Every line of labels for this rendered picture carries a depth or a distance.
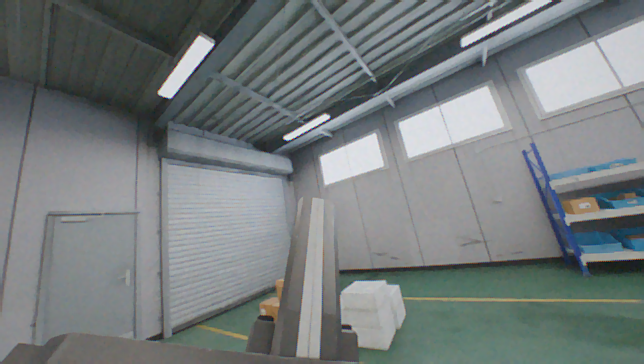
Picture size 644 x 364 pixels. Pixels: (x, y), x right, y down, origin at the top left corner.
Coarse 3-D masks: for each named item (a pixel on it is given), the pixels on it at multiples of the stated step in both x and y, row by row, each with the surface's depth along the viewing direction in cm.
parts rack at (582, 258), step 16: (528, 160) 338; (544, 176) 293; (576, 176) 275; (592, 176) 266; (560, 208) 281; (624, 208) 249; (640, 208) 241; (560, 240) 315; (576, 256) 270; (592, 256) 260; (608, 256) 252; (624, 256) 245; (640, 256) 238
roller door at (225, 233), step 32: (160, 160) 385; (160, 192) 371; (192, 192) 414; (224, 192) 471; (256, 192) 546; (160, 224) 358; (192, 224) 398; (224, 224) 450; (256, 224) 517; (288, 224) 601; (160, 256) 347; (192, 256) 383; (224, 256) 431; (256, 256) 494; (192, 288) 368; (224, 288) 413; (256, 288) 471; (192, 320) 354
